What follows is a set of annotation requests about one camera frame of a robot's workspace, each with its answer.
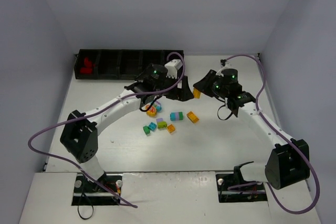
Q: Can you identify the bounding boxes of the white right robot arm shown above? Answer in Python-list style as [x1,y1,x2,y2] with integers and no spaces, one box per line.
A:
[193,68,310,190]

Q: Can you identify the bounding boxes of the red legos in bin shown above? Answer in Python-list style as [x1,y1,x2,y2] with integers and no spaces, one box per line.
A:
[79,57,94,74]

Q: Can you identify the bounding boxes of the black divided bin row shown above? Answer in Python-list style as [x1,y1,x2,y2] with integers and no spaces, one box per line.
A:
[74,49,180,80]

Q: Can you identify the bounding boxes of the lilac and lime lego stack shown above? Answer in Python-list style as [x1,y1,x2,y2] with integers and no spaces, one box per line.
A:
[156,118,167,129]

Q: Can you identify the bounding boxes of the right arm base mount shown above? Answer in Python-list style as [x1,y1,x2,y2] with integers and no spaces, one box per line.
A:
[215,172,268,204]

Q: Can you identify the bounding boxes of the yellow long lego brick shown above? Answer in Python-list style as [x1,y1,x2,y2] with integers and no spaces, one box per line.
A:
[193,89,201,99]

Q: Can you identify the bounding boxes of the green small lego brick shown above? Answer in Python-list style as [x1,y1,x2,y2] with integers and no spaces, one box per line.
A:
[143,125,151,135]

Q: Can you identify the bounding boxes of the orange butterfly lego block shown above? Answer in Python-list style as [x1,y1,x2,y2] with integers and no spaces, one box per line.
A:
[145,106,157,117]

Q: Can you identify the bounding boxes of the orange flat lego plate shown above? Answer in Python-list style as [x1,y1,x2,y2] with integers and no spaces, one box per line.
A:
[186,111,199,124]

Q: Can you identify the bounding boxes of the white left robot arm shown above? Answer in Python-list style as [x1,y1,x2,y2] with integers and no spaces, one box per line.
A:
[60,59,193,182]

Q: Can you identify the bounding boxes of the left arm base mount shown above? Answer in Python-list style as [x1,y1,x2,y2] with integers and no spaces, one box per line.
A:
[71,174,122,206]

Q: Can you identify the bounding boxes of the small orange lego brick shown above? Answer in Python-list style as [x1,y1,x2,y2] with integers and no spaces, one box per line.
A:
[166,124,176,134]

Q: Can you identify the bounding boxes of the teal lilac green lego stack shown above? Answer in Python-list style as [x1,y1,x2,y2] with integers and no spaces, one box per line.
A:
[170,112,184,121]

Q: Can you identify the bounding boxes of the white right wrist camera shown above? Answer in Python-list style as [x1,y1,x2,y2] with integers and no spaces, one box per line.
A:
[219,59,232,72]

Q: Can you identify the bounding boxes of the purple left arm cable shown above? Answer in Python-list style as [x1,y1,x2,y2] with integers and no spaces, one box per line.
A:
[27,52,186,209]

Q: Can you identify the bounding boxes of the teal small lego brick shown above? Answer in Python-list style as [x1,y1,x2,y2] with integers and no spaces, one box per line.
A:
[148,122,157,131]

